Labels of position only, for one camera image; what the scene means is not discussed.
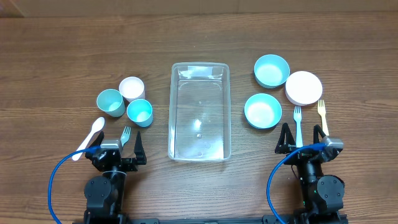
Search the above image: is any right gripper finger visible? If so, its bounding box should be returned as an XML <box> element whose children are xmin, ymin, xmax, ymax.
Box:
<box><xmin>313</xmin><ymin>124</ymin><xmax>326</xmax><ymax>144</ymax></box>
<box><xmin>275</xmin><ymin>123</ymin><xmax>296</xmax><ymax>154</ymax></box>

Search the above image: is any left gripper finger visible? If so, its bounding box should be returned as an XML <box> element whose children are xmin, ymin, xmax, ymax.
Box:
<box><xmin>85</xmin><ymin>131</ymin><xmax>104</xmax><ymax>156</ymax></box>
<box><xmin>134</xmin><ymin>131</ymin><xmax>147</xmax><ymax>165</ymax></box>

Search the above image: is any teal bowl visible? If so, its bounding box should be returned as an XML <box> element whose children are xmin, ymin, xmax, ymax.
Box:
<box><xmin>254</xmin><ymin>54</ymin><xmax>290</xmax><ymax>88</ymax></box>
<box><xmin>244</xmin><ymin>93</ymin><xmax>282</xmax><ymax>129</ymax></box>

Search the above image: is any white pink bowl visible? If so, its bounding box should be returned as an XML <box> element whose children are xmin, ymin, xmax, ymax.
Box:
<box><xmin>285</xmin><ymin>71</ymin><xmax>323</xmax><ymax>106</ymax></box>

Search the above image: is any blue cup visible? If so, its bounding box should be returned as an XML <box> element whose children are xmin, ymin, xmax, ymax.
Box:
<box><xmin>127</xmin><ymin>99</ymin><xmax>154</xmax><ymax>128</ymax></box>

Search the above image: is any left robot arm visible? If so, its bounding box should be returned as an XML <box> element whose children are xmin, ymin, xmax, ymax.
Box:
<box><xmin>84</xmin><ymin>132</ymin><xmax>147</xmax><ymax>224</ymax></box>

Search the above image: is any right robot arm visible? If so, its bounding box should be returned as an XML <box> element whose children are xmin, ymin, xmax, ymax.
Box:
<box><xmin>275</xmin><ymin>123</ymin><xmax>348</xmax><ymax>223</ymax></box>

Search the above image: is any clear plastic container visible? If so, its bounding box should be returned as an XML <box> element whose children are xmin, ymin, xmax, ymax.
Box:
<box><xmin>168</xmin><ymin>62</ymin><xmax>231</xmax><ymax>162</ymax></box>

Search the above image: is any white plastic spoon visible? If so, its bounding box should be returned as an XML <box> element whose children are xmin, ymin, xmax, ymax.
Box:
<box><xmin>76</xmin><ymin>117</ymin><xmax>105</xmax><ymax>151</ymax></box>

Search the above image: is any yellow plastic fork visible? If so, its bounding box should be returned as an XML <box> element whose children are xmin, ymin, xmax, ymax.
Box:
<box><xmin>317</xmin><ymin>100</ymin><xmax>330</xmax><ymax>136</ymax></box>

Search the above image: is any light blue plastic fork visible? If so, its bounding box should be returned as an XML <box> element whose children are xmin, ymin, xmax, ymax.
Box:
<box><xmin>293</xmin><ymin>106</ymin><xmax>303</xmax><ymax>147</ymax></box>

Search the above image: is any green plastic fork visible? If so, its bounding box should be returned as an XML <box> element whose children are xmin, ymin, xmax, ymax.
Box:
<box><xmin>120</xmin><ymin>126</ymin><xmax>131</xmax><ymax>146</ymax></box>

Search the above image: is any green cup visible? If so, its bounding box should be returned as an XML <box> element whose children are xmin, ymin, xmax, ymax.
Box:
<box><xmin>96</xmin><ymin>89</ymin><xmax>126</xmax><ymax>117</ymax></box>

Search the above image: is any pink white cup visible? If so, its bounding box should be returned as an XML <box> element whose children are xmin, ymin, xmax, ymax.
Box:
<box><xmin>119</xmin><ymin>77</ymin><xmax>145</xmax><ymax>102</ymax></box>

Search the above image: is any left blue cable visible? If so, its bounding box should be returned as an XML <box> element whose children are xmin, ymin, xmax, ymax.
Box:
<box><xmin>47</xmin><ymin>146</ymin><xmax>102</xmax><ymax>224</ymax></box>

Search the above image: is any blue cable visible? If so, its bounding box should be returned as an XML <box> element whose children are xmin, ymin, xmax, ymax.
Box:
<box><xmin>47</xmin><ymin>146</ymin><xmax>102</xmax><ymax>224</ymax></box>
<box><xmin>266</xmin><ymin>143</ymin><xmax>326</xmax><ymax>224</ymax></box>

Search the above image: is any right blue cable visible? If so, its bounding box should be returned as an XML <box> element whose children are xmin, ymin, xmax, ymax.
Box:
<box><xmin>266</xmin><ymin>143</ymin><xmax>326</xmax><ymax>224</ymax></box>

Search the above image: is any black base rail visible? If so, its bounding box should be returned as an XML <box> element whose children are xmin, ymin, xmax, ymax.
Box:
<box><xmin>73</xmin><ymin>213</ymin><xmax>349</xmax><ymax>224</ymax></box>

